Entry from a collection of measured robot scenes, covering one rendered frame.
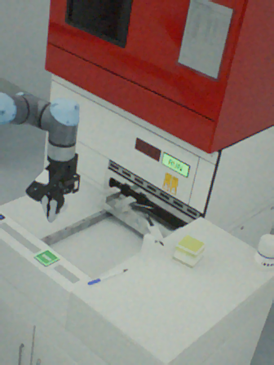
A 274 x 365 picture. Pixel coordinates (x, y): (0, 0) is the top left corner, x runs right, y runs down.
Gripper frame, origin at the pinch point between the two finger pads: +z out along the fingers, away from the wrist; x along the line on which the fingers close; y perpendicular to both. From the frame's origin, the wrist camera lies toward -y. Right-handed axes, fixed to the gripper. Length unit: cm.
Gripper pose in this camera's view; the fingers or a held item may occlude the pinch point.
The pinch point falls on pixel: (48, 219)
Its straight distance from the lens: 168.3
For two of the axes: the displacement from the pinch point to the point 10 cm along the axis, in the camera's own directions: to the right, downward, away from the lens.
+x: -7.4, -4.4, 5.0
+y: 6.5, -3.0, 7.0
